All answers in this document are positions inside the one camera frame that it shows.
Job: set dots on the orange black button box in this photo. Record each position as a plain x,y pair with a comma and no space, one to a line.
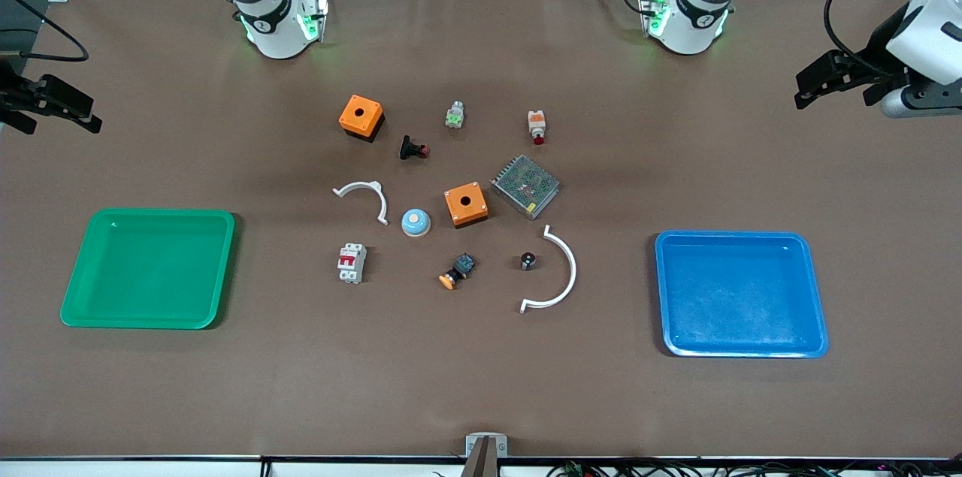
361,116
466,205

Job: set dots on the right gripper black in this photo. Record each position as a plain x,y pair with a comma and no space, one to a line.
9,97

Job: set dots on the metal mesh power supply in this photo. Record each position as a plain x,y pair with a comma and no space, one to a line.
526,186

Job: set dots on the white red indicator switch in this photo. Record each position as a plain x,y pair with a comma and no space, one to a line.
536,126

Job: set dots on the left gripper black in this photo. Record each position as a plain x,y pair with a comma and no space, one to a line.
876,46

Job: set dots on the green plastic tray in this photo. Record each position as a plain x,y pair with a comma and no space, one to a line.
150,270

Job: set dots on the grey metal mount bracket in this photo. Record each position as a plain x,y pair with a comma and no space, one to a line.
486,447

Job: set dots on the green grey selector switch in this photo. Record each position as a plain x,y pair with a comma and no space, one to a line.
455,116

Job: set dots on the black square push button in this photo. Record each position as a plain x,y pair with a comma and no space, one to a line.
412,148

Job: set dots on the small black capacitor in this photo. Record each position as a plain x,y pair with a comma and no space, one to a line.
528,261

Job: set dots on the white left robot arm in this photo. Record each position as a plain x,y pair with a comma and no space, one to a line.
699,11

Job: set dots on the brown table cover sheet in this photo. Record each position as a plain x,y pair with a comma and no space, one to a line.
301,387

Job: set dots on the yellow mushroom push button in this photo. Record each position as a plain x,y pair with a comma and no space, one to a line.
456,271

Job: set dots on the blue plastic tray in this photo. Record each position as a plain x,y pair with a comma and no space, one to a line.
740,297

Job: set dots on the white red circuit breaker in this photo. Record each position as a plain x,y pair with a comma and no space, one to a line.
351,263

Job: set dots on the blue dome buzzer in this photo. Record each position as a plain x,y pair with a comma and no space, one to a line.
415,222

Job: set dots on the white table edge rail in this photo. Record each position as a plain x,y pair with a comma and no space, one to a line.
150,469

